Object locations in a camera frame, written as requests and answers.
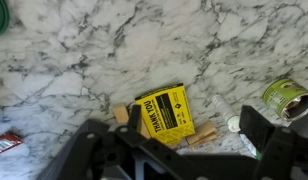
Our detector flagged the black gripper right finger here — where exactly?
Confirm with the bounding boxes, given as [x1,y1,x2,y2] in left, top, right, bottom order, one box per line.
[239,105,308,180]

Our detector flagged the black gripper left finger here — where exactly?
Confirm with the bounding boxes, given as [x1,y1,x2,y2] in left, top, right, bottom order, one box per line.
[57,104,208,180]

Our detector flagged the white stick with green tip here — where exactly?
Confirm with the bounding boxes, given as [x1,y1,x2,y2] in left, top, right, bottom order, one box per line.
[238,133,263,160]

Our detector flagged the green labelled metal can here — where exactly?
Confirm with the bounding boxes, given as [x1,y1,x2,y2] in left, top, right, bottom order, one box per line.
[262,78,308,123]

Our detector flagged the white plastic tube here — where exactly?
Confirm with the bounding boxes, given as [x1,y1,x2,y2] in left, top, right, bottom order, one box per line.
[211,93,242,133]

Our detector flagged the yellow thank you card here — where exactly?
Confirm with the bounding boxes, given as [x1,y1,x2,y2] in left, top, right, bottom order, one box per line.
[134,83,196,147]

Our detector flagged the red foil sauce packet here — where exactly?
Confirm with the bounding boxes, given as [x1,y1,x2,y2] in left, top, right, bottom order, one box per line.
[0,131,24,156]

